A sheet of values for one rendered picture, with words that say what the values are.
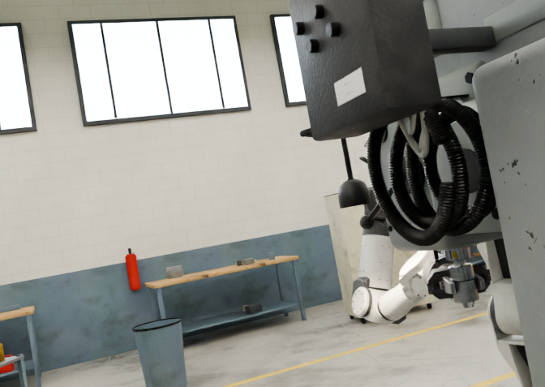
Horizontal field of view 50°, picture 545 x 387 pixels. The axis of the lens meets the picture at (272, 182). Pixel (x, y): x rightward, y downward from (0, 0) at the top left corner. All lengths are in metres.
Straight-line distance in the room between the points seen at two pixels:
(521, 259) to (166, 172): 8.08
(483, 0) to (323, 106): 0.29
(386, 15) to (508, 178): 0.24
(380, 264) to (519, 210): 0.93
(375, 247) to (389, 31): 1.01
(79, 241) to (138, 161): 1.38
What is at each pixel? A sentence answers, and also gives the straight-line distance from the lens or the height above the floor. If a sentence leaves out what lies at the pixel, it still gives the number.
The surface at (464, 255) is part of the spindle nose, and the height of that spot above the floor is 1.29.
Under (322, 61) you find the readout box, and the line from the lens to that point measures 0.79.
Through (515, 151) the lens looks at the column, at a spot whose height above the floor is 1.45.
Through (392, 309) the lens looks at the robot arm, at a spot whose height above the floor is 1.15.
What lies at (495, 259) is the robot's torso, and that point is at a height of 1.18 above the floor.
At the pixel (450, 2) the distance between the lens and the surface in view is 0.99.
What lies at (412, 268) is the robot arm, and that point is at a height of 1.25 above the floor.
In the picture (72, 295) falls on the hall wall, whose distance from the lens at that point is 8.46.
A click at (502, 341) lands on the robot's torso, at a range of 2.01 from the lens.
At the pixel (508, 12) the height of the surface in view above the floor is 1.64.
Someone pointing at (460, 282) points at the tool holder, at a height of 1.24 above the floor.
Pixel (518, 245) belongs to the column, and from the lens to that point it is 0.75.
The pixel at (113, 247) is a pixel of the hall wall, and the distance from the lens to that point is 8.50.
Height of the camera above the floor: 1.42
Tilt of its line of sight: 4 degrees up
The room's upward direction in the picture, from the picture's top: 10 degrees counter-clockwise
